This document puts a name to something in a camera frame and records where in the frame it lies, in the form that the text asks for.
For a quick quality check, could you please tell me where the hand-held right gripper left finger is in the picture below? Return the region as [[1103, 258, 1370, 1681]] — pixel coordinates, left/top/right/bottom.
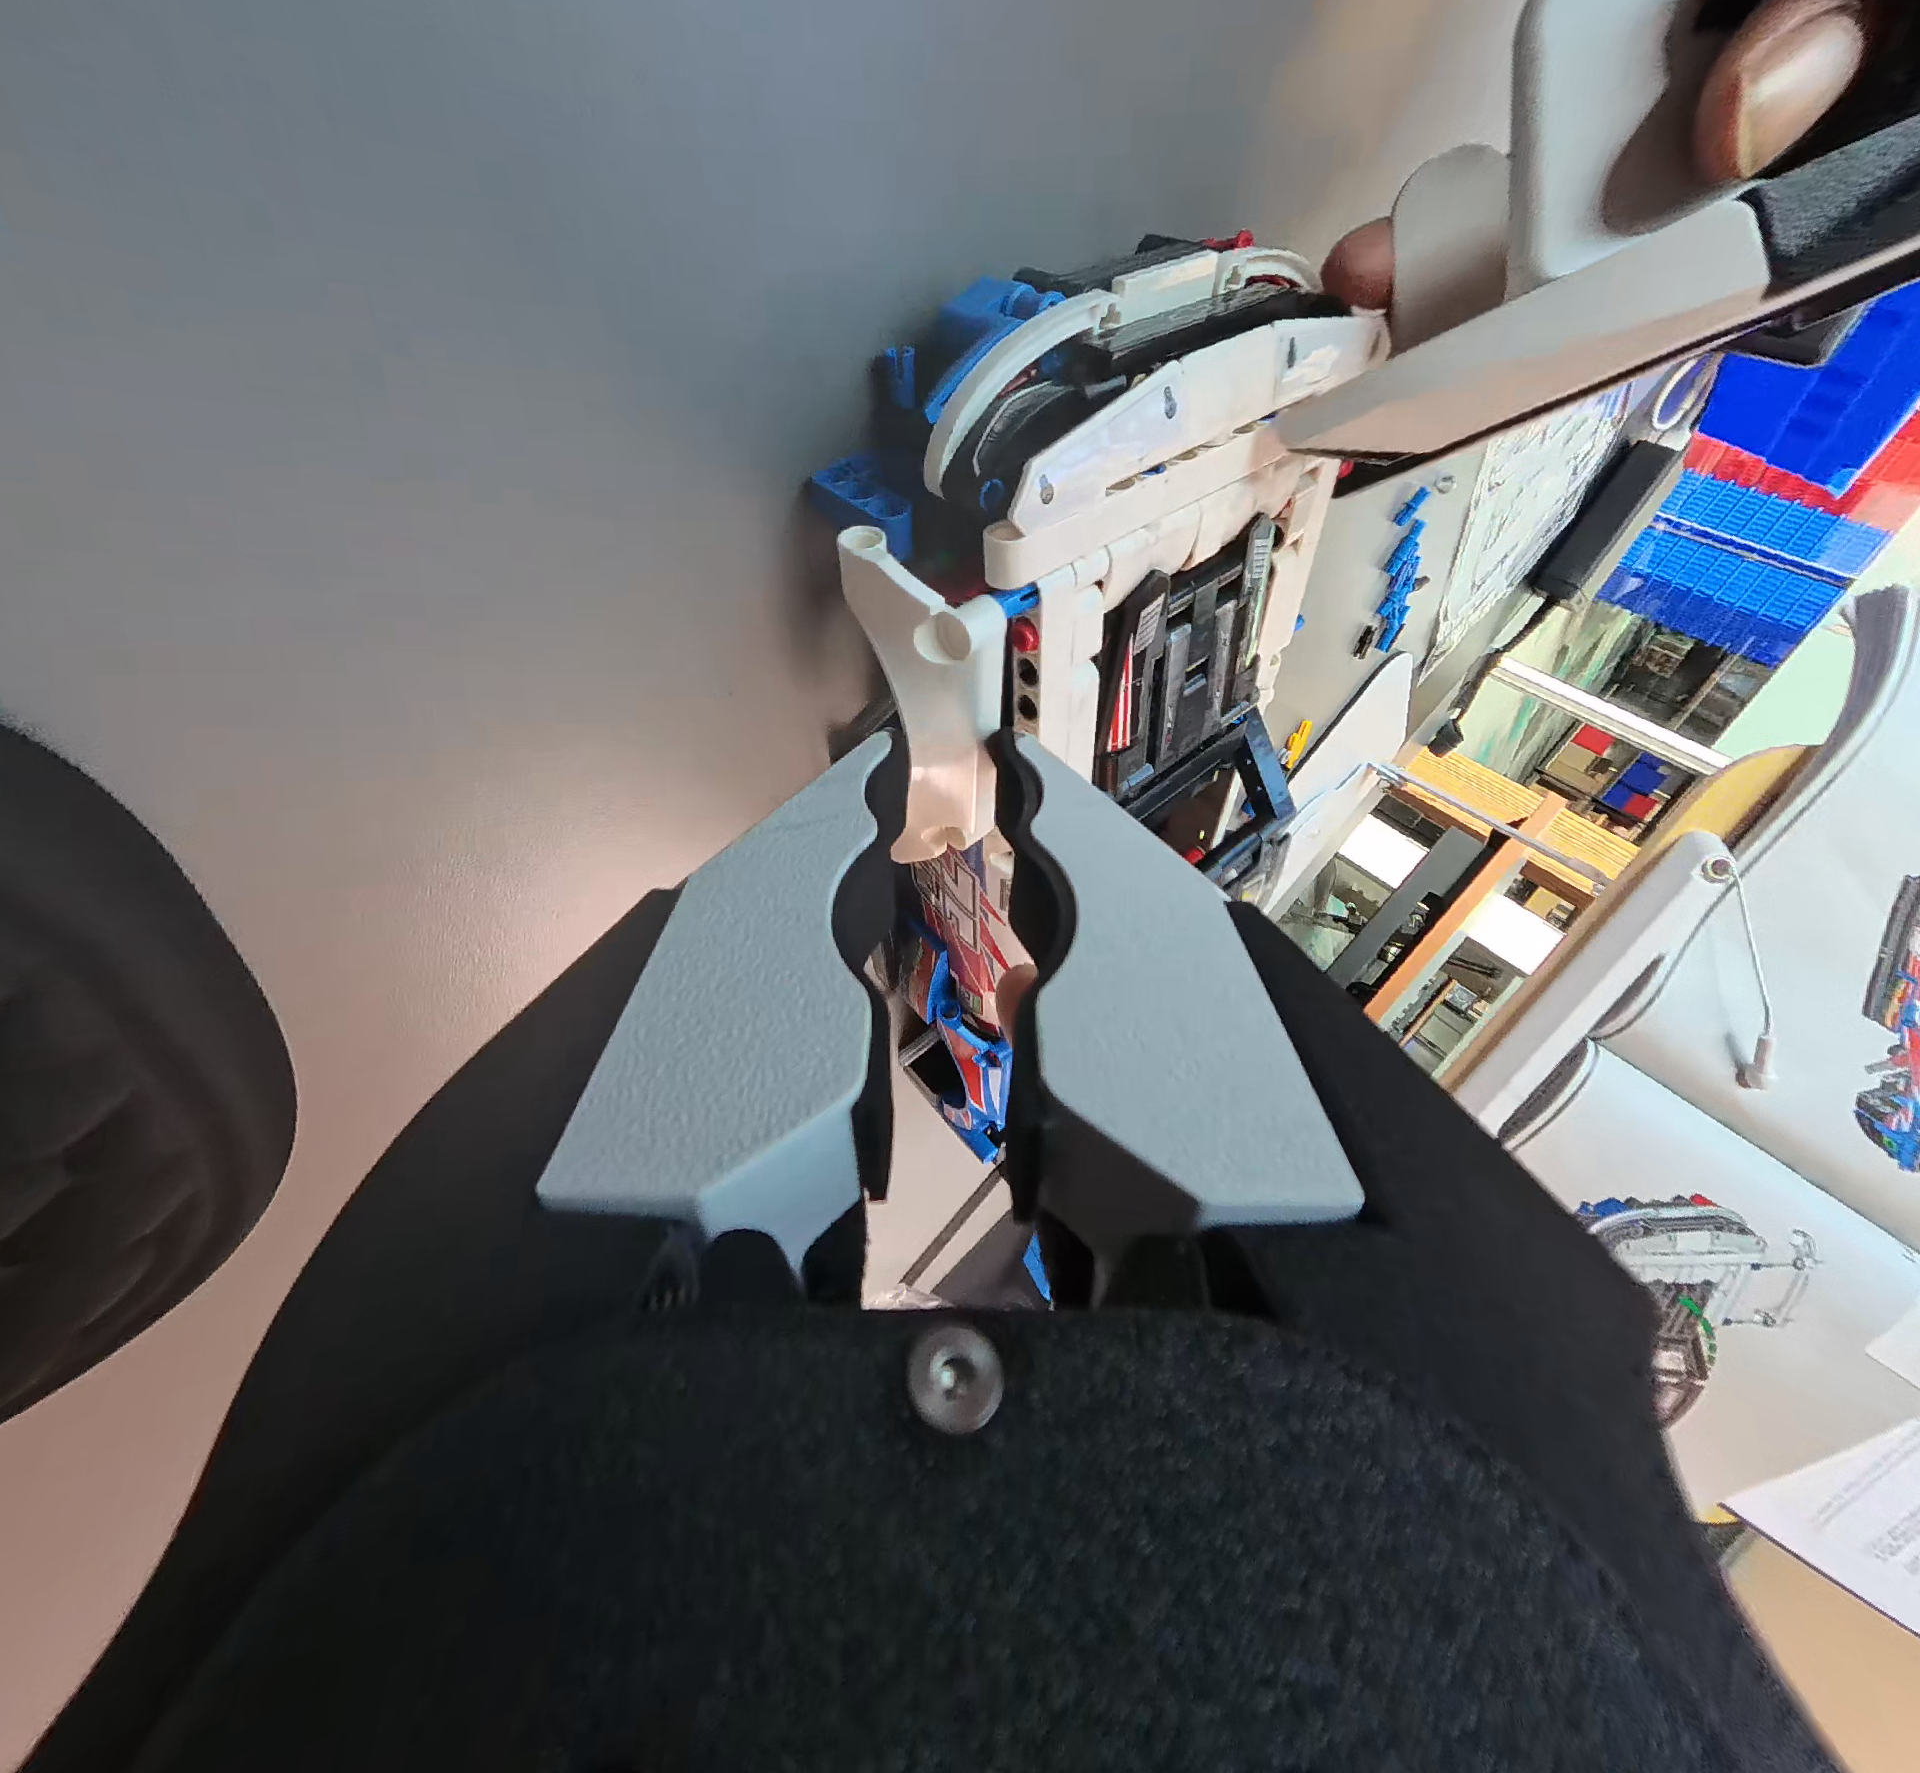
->
[[533, 731, 906, 1273]]

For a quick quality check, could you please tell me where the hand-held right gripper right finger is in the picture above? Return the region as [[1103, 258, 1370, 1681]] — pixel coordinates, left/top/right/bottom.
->
[[985, 732, 1370, 1273]]

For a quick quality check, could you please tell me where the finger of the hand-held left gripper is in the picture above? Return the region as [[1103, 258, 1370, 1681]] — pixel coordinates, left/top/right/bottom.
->
[[1278, 243, 1801, 467]]

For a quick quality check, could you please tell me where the brick-built toy race car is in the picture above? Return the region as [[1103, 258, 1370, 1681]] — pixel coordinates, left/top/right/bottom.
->
[[805, 229, 1420, 1166]]

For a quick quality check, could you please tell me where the white wheel arch piece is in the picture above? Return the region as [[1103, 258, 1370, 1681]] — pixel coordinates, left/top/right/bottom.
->
[[834, 525, 1010, 863]]

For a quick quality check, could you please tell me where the grey desk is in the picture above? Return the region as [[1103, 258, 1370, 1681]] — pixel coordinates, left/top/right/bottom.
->
[[0, 0, 1600, 1773]]

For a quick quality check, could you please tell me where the white sticker sheet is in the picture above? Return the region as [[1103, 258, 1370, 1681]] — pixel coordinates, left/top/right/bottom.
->
[[1432, 378, 1643, 650]]

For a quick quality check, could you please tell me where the black power adapter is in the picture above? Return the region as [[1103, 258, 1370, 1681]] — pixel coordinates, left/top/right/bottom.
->
[[1525, 443, 1693, 600]]

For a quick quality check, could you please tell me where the row of blue pins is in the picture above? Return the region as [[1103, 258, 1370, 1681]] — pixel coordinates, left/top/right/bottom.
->
[[1382, 482, 1439, 652]]

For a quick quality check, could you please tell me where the stack of red bins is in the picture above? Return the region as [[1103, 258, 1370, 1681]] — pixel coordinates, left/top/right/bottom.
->
[[1683, 408, 1920, 519]]

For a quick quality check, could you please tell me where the wooden book stand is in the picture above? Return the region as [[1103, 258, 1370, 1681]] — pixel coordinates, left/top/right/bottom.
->
[[1436, 739, 1824, 1131]]

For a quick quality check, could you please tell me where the building instruction booklet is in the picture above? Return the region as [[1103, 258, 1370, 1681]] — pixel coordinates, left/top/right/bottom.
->
[[1500, 585, 1920, 1513]]

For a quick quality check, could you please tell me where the white paper sheet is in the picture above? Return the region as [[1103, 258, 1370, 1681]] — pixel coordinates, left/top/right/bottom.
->
[[1722, 1417, 1920, 1640]]

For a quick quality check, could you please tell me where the wooden frame table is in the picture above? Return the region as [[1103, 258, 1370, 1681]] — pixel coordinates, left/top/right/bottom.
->
[[1319, 655, 1733, 1072]]

